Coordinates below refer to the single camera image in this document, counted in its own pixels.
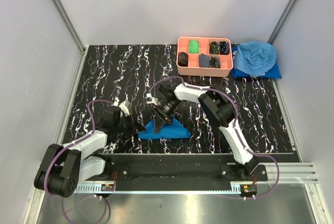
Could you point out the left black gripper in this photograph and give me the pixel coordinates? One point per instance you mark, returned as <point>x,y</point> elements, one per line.
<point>135,127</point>

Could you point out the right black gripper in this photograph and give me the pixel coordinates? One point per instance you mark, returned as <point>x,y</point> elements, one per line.
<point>160,118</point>

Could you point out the blue cloth napkin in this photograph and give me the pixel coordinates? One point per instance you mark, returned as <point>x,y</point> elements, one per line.
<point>174,131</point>

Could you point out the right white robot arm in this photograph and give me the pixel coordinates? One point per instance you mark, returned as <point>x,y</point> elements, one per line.
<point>219,109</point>

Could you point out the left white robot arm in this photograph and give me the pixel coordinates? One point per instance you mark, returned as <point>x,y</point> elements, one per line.
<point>63,167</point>

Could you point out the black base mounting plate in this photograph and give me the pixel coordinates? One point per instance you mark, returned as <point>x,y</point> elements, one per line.
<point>176,172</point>

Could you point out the dark patterned rolled tie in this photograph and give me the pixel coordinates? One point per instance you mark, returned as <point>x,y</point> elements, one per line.
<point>182,59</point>

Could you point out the grey rolled cloth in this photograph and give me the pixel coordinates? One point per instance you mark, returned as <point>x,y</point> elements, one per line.
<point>204,61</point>

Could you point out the pink compartment tray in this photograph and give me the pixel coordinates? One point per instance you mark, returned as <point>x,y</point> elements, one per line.
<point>198,56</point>

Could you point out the dark floral rolled tie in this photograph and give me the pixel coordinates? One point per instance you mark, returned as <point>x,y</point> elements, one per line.
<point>215,62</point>

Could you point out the green rolled cloth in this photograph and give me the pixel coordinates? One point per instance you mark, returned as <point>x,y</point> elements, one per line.
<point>193,46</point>

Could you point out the green patterned rolled tie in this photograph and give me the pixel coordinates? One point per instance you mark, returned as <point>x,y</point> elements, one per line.
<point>214,47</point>

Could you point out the navy dotted rolled tie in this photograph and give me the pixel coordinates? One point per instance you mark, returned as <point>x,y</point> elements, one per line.
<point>224,47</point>

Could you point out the light blue bucket hat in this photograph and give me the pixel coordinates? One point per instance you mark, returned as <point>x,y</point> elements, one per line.
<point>255,57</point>

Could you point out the blue folded cloth bag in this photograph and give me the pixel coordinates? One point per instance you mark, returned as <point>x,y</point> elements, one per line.
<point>272,73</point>

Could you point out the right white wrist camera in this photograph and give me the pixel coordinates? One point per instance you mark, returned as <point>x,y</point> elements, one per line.
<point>151,100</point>

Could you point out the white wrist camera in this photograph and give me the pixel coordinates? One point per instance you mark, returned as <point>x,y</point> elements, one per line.
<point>124,106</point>
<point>151,100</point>

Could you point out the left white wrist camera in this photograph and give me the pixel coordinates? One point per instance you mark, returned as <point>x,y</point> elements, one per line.
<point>124,106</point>

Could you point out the left aluminium frame post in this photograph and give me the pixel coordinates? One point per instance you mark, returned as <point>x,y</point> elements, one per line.
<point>69,25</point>

